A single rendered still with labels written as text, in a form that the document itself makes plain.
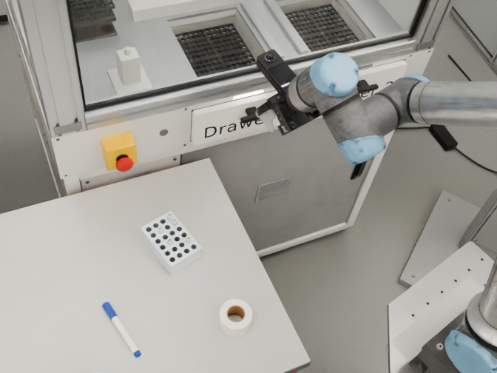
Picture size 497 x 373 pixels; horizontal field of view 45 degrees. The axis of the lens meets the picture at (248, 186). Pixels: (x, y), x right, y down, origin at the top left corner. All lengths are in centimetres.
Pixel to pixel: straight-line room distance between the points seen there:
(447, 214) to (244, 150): 115
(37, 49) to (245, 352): 72
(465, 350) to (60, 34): 90
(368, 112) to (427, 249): 143
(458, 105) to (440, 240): 149
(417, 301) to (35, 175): 163
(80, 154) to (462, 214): 166
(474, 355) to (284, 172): 95
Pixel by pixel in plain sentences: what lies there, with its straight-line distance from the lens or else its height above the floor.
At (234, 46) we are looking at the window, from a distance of 138.
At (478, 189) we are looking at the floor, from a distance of 277.
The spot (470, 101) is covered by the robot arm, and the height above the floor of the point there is 132.
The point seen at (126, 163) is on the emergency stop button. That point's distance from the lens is 139.
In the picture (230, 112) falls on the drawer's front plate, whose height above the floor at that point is 91.
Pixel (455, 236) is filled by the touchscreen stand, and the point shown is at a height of 4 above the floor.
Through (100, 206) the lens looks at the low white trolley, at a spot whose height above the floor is 76.
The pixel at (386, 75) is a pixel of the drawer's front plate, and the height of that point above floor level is 90.
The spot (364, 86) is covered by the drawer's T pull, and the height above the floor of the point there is 91.
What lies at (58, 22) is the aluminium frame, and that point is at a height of 124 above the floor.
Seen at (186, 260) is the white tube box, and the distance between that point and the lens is 136.
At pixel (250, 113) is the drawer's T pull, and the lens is 147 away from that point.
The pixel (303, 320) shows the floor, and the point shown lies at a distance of 220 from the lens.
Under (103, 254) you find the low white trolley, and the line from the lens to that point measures 141.
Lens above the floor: 197
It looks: 53 degrees down
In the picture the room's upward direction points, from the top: 10 degrees clockwise
